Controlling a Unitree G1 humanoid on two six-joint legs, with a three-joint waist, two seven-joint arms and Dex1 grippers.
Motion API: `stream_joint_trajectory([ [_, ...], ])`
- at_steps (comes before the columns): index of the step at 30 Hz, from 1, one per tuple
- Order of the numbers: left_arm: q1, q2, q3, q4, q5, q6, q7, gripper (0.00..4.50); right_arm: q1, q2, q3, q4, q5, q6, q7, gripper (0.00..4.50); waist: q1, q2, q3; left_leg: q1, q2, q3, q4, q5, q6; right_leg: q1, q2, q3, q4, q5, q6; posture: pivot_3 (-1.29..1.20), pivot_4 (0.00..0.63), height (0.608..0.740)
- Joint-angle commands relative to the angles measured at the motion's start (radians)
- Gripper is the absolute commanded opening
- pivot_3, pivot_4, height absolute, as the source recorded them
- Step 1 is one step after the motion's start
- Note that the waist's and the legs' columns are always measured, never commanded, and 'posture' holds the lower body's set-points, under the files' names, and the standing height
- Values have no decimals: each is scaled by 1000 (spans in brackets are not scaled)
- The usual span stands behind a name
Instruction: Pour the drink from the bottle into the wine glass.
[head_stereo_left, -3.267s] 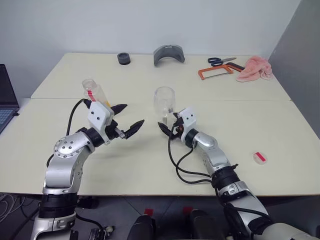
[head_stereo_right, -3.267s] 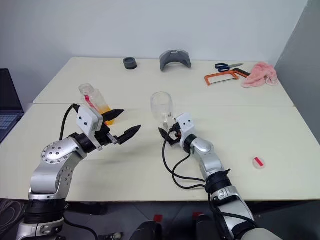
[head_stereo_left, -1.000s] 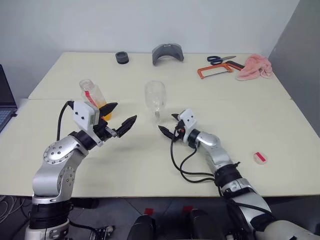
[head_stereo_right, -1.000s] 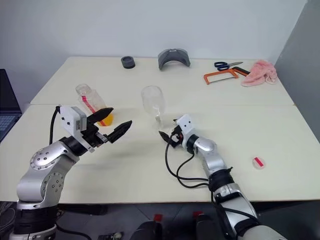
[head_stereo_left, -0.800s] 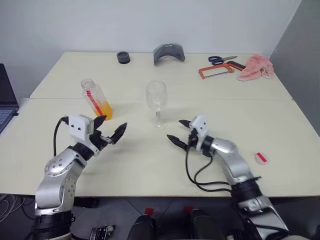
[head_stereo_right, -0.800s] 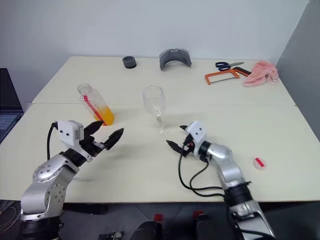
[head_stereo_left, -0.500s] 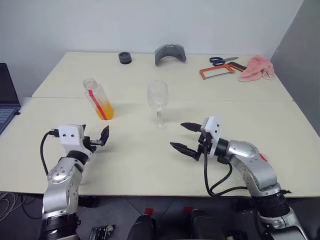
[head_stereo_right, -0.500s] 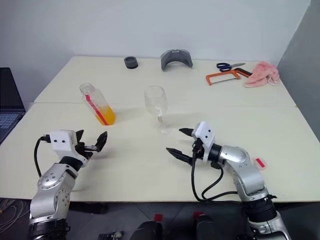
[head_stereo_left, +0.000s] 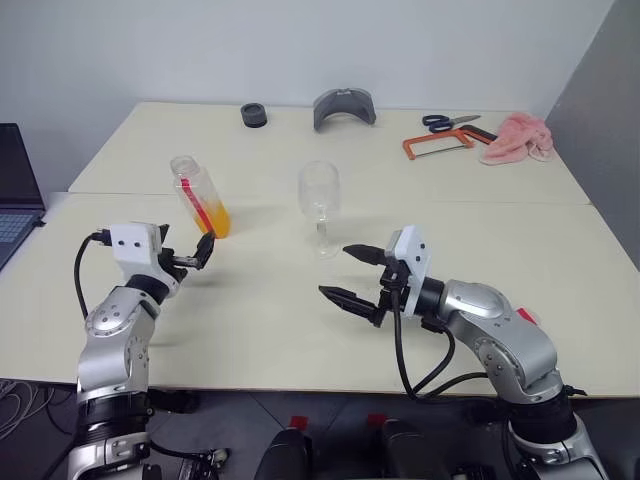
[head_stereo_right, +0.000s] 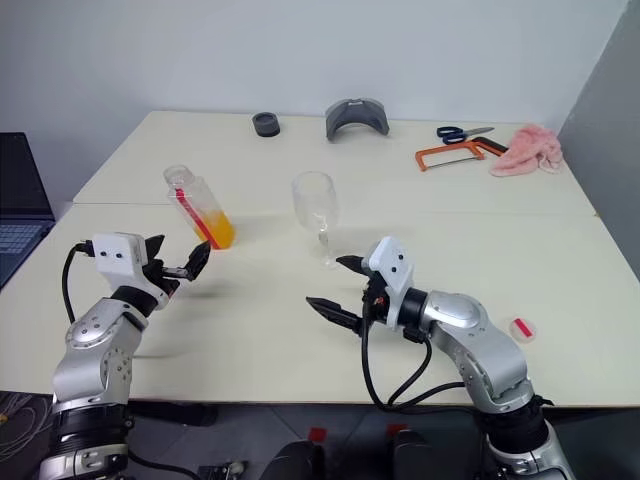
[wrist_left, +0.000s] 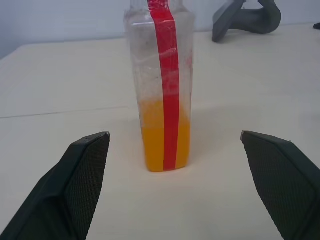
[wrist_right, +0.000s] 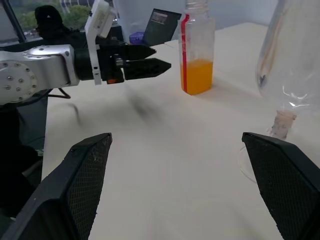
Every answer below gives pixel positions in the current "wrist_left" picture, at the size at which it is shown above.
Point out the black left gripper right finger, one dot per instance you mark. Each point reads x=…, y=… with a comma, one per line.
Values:
x=287, y=185

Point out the grey curved plastic piece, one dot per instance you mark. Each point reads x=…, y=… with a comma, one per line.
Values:
x=252, y=21

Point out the clear bottle with orange drink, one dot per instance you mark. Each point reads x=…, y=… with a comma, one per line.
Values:
x=170, y=112

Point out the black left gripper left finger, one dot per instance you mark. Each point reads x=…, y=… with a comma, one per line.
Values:
x=57, y=190

